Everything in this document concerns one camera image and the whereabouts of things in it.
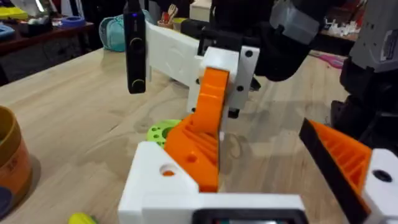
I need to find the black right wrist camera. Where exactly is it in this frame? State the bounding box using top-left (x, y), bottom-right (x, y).
top-left (123, 0), bottom-right (147, 95)

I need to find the blue tape roll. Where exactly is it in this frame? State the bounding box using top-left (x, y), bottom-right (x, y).
top-left (60, 16), bottom-right (86, 29)

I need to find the dark wooden side table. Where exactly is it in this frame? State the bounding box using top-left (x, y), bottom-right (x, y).
top-left (0, 21), bottom-right (95, 57)

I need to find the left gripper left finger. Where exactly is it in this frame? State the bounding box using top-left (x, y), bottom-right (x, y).
top-left (118, 141), bottom-right (200, 224)

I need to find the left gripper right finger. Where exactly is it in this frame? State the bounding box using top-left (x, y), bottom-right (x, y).
top-left (298, 118), bottom-right (398, 224)

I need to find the orange yellow toy tub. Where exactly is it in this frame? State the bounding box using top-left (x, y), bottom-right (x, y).
top-left (0, 105), bottom-right (34, 219)

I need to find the yellow toy vegetable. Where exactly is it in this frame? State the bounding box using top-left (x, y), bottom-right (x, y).
top-left (68, 212), bottom-right (99, 224)

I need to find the cup with wooden utensils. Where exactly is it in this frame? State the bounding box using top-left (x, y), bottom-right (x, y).
top-left (156, 4), bottom-right (179, 31)

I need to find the green disc with holes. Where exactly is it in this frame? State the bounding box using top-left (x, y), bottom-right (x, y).
top-left (146, 119), bottom-right (182, 149)

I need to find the heap of white parts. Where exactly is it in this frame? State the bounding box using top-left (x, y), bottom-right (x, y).
top-left (323, 17), bottom-right (359, 37)

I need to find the teal soft bag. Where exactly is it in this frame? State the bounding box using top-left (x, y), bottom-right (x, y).
top-left (98, 9), bottom-right (154, 53)

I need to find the yellow box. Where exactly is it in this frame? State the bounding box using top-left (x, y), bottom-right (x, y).
top-left (0, 6), bottom-right (29, 21)

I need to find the pink flat object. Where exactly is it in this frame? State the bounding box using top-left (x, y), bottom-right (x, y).
top-left (310, 50), bottom-right (345, 70)

